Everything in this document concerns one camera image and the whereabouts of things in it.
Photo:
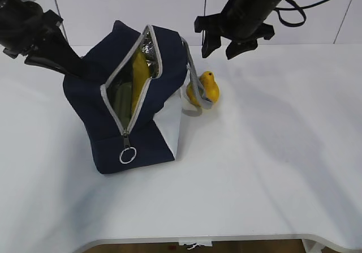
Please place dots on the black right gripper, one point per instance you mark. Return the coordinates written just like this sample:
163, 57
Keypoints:
241, 27

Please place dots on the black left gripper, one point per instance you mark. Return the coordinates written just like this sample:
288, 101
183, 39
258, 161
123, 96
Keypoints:
39, 33

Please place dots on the yellow pear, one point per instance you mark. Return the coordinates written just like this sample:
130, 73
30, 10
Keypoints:
210, 86

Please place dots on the green lid food container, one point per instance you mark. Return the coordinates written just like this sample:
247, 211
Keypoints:
120, 96

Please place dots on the yellow banana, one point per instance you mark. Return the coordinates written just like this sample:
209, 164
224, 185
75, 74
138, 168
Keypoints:
141, 73

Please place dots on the navy blue lunch bag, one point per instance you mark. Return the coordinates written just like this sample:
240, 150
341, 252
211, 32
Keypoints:
152, 134

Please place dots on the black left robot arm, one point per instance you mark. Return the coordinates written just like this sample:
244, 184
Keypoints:
20, 7

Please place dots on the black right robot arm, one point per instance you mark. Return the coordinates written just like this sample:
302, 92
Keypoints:
273, 5

